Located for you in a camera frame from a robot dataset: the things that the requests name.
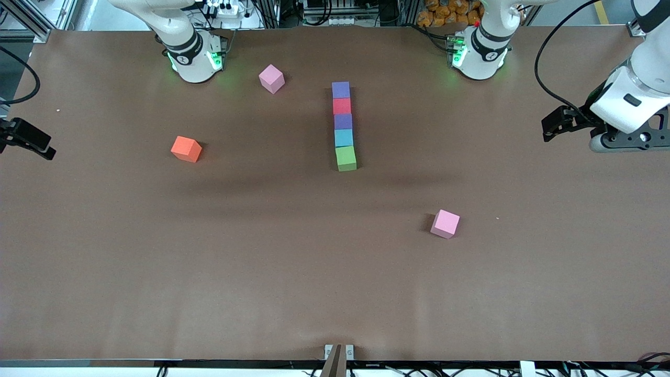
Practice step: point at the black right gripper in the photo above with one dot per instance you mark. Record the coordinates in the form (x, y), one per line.
(21, 134)

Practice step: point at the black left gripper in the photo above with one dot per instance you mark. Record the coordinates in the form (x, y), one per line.
(579, 121)

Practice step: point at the cyan foam cube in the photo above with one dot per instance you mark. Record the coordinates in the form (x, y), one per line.
(344, 137)

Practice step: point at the purple foam cube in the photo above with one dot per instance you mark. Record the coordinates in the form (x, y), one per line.
(343, 121)
(341, 90)

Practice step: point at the green foam cube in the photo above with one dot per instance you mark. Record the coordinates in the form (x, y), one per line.
(346, 158)

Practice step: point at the red foam cube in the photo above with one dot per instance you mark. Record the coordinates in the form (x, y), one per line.
(342, 106)

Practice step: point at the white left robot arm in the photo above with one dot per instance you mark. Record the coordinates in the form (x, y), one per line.
(484, 57)

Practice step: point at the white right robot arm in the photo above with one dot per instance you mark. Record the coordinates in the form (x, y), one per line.
(191, 63)

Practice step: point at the orange foam cube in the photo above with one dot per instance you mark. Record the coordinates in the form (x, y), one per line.
(184, 147)

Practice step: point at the light pink foam cube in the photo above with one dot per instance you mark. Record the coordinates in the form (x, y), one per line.
(445, 224)

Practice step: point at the orange mesh bag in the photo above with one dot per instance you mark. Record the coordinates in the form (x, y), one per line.
(445, 13)

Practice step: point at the white power strip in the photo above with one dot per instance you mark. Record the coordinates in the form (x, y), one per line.
(227, 9)

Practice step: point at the dusky pink foam cube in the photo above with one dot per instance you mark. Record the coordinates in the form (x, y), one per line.
(271, 78)

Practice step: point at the aluminium frame profile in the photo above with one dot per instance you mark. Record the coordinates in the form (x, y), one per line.
(39, 34)
(636, 29)

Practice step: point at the small metal bracket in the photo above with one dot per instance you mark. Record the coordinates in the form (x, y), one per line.
(328, 352)

